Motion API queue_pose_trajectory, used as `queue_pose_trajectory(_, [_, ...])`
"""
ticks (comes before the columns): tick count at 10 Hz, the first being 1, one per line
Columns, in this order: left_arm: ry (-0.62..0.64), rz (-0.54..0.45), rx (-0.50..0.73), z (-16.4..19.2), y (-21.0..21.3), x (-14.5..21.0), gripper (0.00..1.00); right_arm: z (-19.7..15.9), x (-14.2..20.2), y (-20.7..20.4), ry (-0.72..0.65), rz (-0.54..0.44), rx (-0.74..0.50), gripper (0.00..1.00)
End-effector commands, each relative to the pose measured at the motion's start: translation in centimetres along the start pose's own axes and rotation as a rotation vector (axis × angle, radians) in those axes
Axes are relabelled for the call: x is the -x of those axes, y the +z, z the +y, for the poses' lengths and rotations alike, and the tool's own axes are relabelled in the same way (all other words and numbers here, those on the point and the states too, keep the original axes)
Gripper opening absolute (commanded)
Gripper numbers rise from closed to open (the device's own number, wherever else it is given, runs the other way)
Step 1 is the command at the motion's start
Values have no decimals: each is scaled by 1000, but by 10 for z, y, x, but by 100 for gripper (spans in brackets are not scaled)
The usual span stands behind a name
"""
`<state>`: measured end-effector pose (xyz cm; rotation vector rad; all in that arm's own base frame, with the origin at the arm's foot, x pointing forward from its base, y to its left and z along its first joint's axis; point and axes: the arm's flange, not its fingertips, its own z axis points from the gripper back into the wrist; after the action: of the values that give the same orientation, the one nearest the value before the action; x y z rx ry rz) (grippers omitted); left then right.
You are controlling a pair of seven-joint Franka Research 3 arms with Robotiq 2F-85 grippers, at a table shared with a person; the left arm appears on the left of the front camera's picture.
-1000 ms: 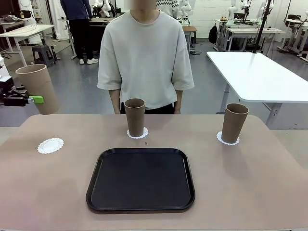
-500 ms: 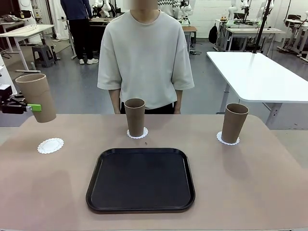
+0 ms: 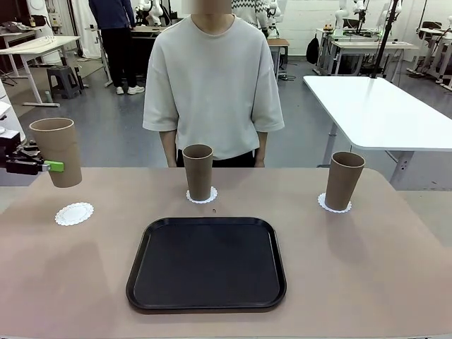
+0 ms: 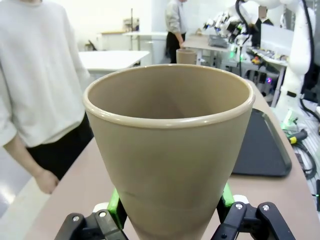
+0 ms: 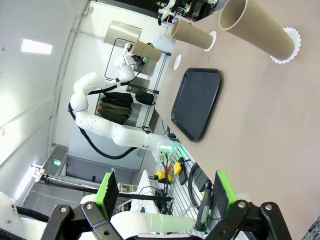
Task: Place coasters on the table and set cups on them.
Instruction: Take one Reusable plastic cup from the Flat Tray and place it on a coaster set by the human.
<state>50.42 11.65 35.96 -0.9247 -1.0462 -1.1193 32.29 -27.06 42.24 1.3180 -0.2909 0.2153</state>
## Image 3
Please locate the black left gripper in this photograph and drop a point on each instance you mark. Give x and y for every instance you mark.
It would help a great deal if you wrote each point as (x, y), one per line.
(7, 144)

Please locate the tall brown paper cup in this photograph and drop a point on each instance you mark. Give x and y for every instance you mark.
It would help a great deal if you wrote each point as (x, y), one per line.
(340, 187)
(60, 148)
(197, 176)

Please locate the white paper doily coaster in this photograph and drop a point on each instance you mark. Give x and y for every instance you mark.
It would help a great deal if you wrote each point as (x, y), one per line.
(74, 214)
(320, 203)
(213, 195)

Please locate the person's right forearm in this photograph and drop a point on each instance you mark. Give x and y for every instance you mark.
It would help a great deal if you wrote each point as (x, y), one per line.
(169, 148)

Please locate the person's left forearm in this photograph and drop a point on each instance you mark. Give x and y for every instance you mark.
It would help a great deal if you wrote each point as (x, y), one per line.
(262, 148)

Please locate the small green bottle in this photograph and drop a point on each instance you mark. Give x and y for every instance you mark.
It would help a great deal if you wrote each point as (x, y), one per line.
(47, 97)

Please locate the grey plastic stool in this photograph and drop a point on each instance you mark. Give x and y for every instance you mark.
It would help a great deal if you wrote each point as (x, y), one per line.
(65, 76)

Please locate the white desk with metal legs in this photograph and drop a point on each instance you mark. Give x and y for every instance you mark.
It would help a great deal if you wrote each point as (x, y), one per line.
(35, 44)

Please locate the person in blue top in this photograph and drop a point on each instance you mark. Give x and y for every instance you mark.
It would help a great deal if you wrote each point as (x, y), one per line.
(118, 46)

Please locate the person in beige sweatshirt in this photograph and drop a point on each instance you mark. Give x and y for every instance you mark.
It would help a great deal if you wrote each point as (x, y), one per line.
(212, 77)

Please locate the black plastic serving tray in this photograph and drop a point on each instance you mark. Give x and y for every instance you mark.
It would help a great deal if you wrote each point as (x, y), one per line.
(205, 265)

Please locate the person in patterned sweater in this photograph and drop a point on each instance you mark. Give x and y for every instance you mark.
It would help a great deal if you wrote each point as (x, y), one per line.
(259, 10)

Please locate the brown topped background desk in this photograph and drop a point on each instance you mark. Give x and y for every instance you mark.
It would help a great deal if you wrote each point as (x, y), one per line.
(280, 43)

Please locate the black backpack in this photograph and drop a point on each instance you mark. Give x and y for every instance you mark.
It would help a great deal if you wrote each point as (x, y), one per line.
(312, 51)

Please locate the large white table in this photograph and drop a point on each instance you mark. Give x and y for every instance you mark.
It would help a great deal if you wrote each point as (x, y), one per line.
(370, 109)

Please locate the white background workbench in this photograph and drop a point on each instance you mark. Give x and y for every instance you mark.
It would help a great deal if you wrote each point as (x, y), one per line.
(370, 46)

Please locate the black stand pole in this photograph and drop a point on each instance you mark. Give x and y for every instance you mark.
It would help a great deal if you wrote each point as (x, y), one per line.
(385, 39)

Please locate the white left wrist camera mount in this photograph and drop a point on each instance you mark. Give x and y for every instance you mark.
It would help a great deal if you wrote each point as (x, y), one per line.
(3, 109)

